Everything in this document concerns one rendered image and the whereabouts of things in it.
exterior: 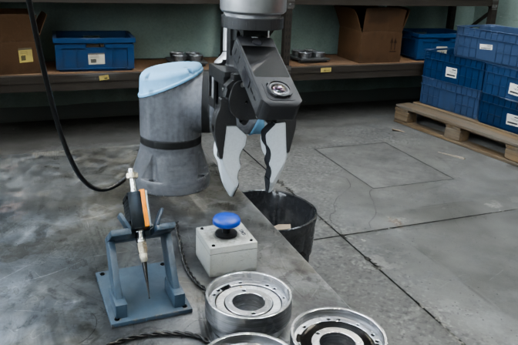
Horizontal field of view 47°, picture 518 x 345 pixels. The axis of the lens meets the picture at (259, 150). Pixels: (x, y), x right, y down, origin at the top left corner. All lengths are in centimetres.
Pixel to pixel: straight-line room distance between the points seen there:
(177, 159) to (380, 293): 147
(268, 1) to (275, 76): 8
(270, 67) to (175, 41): 406
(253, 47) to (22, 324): 43
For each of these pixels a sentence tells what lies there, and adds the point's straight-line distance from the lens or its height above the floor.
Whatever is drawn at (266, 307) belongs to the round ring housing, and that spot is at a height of 83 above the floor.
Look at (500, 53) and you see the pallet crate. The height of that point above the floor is 65.
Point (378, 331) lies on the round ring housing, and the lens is 70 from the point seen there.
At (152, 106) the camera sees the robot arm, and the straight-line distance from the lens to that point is 108.
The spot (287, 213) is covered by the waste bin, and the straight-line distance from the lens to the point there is 213.
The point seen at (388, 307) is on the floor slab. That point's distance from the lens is 233.
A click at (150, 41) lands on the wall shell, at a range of 465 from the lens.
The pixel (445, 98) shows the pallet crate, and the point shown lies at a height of 24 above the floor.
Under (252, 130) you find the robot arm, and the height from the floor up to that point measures 92.
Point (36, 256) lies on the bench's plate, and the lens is 93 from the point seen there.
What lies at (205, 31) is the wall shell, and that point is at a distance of 474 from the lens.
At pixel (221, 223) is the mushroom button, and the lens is 84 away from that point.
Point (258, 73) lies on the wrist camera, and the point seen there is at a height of 111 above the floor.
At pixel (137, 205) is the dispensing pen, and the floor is 92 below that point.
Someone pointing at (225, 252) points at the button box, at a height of 84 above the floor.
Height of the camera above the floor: 123
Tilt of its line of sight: 18 degrees down
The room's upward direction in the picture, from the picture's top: 2 degrees clockwise
